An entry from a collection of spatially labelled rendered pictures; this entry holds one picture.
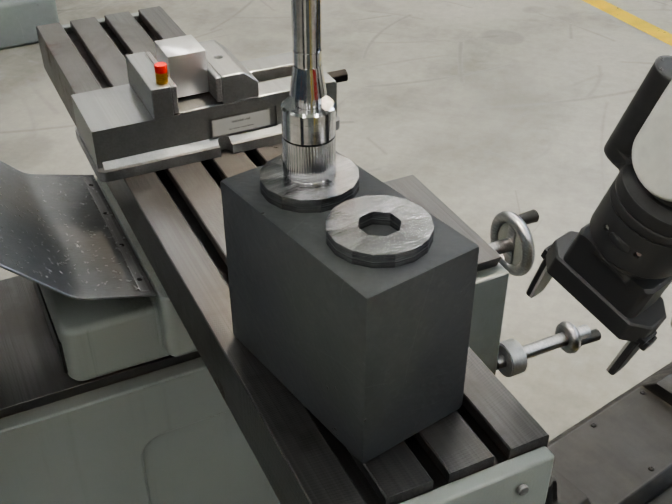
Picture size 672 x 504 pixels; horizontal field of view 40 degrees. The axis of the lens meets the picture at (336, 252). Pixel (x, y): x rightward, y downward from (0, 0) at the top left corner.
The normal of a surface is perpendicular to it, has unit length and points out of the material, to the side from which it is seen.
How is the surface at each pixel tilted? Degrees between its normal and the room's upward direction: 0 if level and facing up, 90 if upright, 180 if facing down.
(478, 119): 0
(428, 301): 90
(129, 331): 90
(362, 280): 0
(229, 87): 90
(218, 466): 90
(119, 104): 0
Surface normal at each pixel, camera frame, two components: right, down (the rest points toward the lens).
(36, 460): 0.44, 0.52
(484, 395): 0.00, -0.82
